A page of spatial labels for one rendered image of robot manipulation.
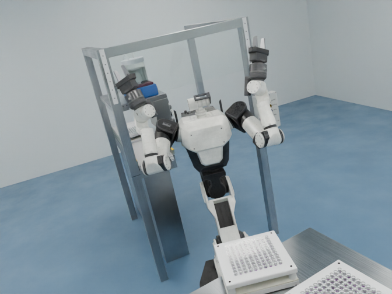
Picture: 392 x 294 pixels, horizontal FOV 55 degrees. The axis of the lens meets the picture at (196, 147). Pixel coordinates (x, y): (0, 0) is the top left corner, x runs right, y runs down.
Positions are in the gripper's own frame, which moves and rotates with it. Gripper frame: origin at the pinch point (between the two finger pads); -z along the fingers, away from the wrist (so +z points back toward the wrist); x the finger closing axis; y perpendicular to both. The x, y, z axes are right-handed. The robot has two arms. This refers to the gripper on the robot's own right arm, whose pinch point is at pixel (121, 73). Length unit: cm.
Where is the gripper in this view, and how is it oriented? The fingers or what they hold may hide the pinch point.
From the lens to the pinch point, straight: 193.5
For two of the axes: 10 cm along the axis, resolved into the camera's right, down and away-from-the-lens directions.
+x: 7.7, -4.0, -4.9
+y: -4.2, 2.6, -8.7
